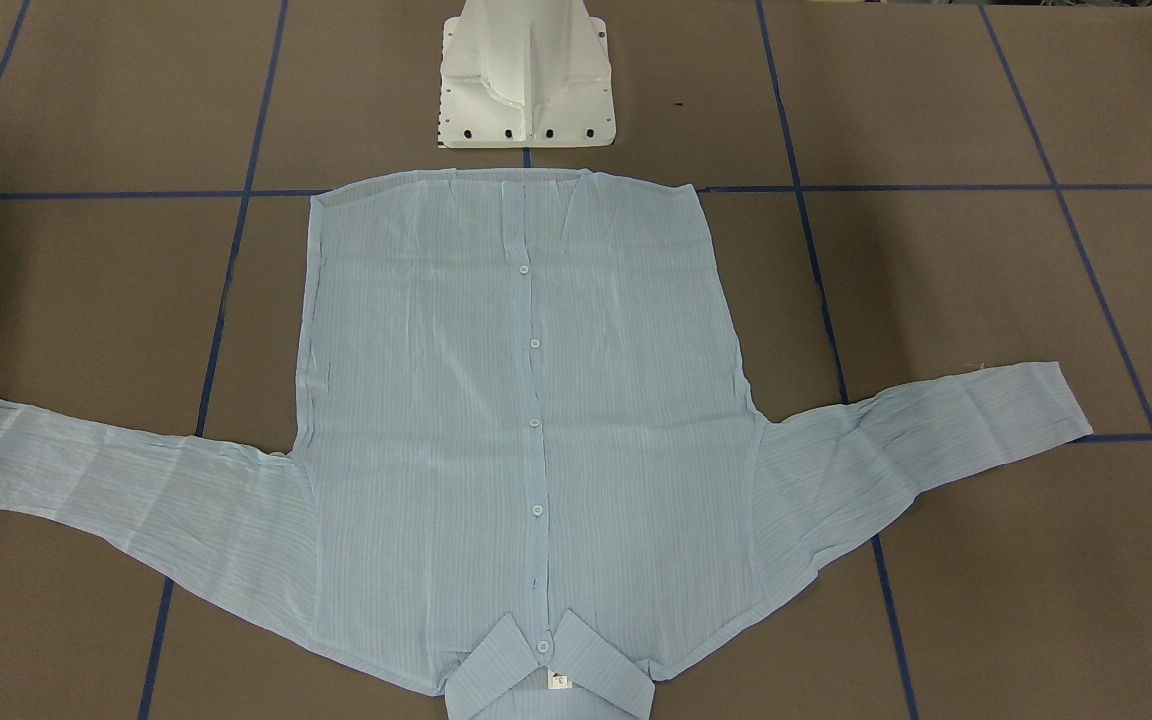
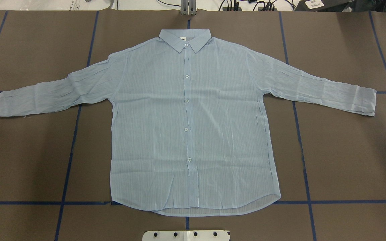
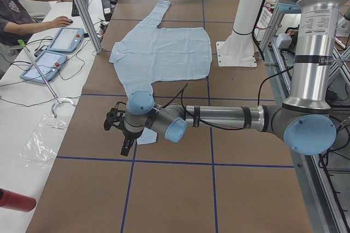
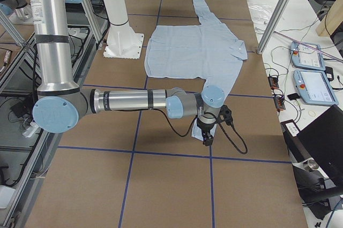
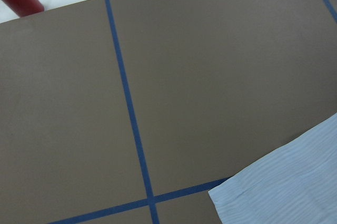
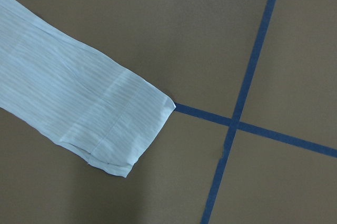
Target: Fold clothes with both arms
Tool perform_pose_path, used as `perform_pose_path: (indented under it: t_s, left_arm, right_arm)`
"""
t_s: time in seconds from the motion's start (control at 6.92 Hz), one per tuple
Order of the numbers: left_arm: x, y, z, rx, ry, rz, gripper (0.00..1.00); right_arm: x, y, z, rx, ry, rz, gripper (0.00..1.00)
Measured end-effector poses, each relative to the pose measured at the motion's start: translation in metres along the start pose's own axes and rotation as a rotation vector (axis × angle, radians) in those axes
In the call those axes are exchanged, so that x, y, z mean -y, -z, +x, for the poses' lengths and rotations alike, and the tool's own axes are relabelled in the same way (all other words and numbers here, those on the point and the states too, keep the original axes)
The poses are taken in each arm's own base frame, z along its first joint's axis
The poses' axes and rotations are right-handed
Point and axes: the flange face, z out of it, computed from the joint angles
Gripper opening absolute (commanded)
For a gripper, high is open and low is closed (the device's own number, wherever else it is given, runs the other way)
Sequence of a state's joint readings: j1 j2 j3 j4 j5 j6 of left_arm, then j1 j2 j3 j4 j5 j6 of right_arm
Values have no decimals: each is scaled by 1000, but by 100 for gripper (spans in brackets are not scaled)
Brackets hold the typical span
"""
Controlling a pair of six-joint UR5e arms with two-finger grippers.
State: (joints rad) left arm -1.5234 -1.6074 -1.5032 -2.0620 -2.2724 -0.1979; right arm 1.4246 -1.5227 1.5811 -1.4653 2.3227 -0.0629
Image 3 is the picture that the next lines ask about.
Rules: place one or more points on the metal reacher stick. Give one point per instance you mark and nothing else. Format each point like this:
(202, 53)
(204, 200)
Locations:
(59, 101)

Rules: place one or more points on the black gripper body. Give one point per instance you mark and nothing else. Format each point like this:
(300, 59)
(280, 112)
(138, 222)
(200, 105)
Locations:
(129, 135)

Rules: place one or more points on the lower blue teach pendant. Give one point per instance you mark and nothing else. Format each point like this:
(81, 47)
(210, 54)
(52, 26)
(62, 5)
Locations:
(49, 63)

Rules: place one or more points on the seated person grey shirt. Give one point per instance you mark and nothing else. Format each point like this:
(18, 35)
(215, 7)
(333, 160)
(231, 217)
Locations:
(16, 22)

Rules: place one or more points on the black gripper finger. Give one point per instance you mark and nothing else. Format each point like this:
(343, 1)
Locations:
(127, 145)

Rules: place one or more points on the blue teach pendant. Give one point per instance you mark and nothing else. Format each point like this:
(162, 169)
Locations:
(66, 40)
(49, 63)

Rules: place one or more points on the light blue shirt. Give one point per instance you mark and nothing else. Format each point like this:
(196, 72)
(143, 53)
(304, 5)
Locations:
(149, 54)

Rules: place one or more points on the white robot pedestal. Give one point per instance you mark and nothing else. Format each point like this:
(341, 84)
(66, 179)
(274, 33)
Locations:
(238, 49)

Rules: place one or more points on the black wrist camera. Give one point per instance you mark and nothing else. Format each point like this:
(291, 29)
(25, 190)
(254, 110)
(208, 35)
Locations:
(115, 118)

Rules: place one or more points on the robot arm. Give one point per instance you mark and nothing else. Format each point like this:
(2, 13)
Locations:
(228, 118)

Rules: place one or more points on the clear plastic bag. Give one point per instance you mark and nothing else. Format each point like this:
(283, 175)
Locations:
(42, 147)

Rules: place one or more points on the upper blue teach pendant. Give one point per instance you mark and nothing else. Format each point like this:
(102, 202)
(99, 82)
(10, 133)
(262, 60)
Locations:
(66, 40)

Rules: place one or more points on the aluminium frame post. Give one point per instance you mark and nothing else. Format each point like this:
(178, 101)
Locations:
(85, 16)

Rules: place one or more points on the red cylinder bottle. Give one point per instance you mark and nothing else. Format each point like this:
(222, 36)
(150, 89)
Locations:
(18, 202)

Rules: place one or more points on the aluminium frame rack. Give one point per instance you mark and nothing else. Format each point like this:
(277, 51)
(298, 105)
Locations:
(302, 121)

